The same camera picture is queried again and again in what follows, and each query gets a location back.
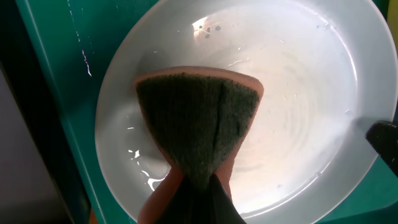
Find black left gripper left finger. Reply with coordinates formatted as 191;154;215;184
155;177;198;224

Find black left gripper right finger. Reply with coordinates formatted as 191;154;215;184
198;174;246;224

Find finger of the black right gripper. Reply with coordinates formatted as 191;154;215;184
365;121;398;177

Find light blue plate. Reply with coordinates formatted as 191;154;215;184
95;0;397;223

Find green orange sponge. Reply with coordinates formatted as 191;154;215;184
134;67;264;223

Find teal plastic tray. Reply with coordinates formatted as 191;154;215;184
17;1;397;223

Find black water tray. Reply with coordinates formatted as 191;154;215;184
1;1;91;223

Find yellow plate right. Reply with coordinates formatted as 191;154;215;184
387;0;398;50

